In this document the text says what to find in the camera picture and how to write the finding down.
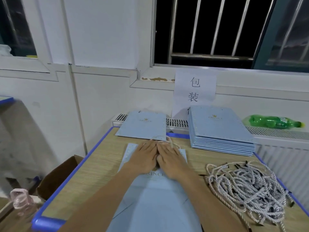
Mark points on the person's left hand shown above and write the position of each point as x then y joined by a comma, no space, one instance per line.
144,157

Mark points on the person's right hand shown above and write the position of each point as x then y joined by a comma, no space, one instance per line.
171,159

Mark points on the crown-print light blue paper bag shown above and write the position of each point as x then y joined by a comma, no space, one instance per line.
142,124
154,205

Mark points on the stack of blue paper bags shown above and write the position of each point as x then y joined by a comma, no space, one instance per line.
219,125

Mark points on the person's left forearm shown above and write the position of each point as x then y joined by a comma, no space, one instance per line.
106,205

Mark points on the person's right forearm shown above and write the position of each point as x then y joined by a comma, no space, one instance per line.
207,205

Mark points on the blue-edged wooden desk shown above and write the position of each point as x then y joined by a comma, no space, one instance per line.
87,176

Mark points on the white paper sign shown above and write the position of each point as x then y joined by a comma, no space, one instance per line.
194,91

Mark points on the brown cardboard box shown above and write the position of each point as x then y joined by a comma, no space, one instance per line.
55,178

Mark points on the green plastic bottle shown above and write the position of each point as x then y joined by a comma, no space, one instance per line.
273,122

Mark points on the metal window grille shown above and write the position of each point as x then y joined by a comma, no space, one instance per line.
212,57

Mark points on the pink water bottle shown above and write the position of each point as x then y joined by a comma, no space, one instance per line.
21,200

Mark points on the grey metal desk blue edge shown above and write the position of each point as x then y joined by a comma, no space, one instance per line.
6,100

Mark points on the teal framed sliding window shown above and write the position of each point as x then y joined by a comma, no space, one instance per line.
289,36

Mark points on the white framed window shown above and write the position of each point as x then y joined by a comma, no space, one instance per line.
24,31

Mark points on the small white container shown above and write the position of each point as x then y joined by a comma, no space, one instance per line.
4,50

